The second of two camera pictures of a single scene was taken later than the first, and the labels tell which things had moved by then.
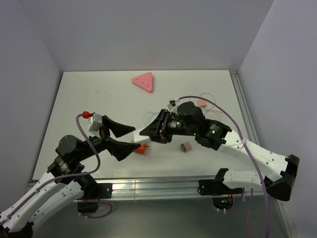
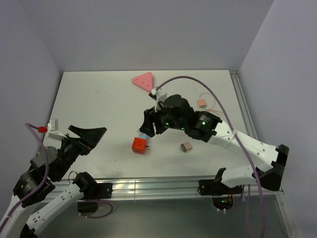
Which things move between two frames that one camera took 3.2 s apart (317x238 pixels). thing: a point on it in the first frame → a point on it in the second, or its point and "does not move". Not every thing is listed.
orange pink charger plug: [202, 103] does not move
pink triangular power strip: [144, 81] does not move
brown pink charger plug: [185, 147] does not move
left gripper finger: [121, 149] → [89, 137]
